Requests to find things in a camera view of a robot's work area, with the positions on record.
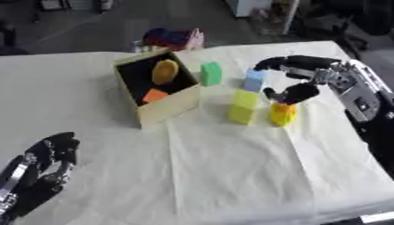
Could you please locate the yellow orange block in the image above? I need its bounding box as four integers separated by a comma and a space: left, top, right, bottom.
269, 101, 297, 127

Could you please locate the light blue block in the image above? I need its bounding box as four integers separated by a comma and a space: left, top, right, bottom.
241, 69, 268, 93

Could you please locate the yellow oval toy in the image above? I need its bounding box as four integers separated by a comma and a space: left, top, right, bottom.
150, 59, 180, 86

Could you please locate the green block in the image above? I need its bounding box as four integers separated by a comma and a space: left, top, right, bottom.
198, 61, 225, 87

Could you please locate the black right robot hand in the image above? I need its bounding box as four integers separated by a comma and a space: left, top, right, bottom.
252, 54, 345, 105

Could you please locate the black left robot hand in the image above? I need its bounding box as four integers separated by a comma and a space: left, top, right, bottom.
0, 131, 82, 219

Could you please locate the yellow-green block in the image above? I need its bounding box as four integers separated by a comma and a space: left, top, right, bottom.
226, 89, 262, 127

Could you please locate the tan cardboard box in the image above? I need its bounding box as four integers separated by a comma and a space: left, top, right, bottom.
112, 47, 203, 129

